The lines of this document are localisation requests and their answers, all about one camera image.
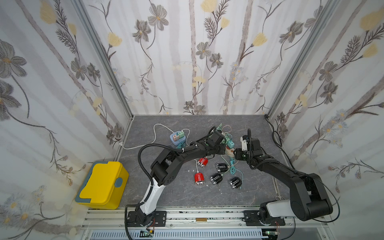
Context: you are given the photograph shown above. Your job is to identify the teal charger end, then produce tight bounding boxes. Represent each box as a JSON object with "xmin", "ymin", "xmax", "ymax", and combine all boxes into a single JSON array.
[{"xmin": 227, "ymin": 140, "xmax": 235, "ymax": 149}]

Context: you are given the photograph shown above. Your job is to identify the red shaver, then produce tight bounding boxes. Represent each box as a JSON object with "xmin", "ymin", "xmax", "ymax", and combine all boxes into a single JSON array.
[
  {"xmin": 195, "ymin": 173, "xmax": 205, "ymax": 185},
  {"xmin": 198, "ymin": 158, "xmax": 209, "ymax": 168}
]

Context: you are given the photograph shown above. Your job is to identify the black shaver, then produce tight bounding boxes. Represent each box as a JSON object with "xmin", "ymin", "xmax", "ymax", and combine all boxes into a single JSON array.
[
  {"xmin": 210, "ymin": 173, "xmax": 223, "ymax": 185},
  {"xmin": 216, "ymin": 163, "xmax": 229, "ymax": 174},
  {"xmin": 229, "ymin": 177, "xmax": 243, "ymax": 189}
]

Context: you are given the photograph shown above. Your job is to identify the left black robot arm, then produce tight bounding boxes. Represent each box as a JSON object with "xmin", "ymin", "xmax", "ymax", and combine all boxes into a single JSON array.
[{"xmin": 127, "ymin": 127, "xmax": 226, "ymax": 226}]

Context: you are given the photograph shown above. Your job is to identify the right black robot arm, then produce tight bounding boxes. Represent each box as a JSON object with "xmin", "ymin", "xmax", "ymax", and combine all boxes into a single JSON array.
[{"xmin": 234, "ymin": 129, "xmax": 334, "ymax": 224}]

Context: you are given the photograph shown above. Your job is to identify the beige power strip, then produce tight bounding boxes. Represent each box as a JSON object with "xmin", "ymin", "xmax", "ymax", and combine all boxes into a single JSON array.
[{"xmin": 217, "ymin": 130, "xmax": 235, "ymax": 158}]

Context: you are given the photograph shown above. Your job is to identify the blue round power cube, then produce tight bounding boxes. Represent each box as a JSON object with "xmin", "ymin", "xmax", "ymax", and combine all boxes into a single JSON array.
[{"xmin": 170, "ymin": 131, "xmax": 187, "ymax": 147}]

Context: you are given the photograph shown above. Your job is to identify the yellow lidded box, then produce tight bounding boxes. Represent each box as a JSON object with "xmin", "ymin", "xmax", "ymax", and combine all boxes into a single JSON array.
[{"xmin": 75, "ymin": 161, "xmax": 129, "ymax": 210}]

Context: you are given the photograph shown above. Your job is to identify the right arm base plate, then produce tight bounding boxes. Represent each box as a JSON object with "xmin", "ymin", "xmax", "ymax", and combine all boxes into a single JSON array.
[{"xmin": 242, "ymin": 210, "xmax": 286, "ymax": 227}]

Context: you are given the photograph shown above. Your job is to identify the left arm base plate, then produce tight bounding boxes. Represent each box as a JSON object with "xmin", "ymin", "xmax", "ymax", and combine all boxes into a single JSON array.
[{"xmin": 125, "ymin": 211, "xmax": 167, "ymax": 228}]

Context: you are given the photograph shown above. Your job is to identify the white power cube cable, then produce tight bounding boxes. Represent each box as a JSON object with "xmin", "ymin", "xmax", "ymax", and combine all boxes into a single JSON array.
[{"xmin": 119, "ymin": 123, "xmax": 176, "ymax": 150}]

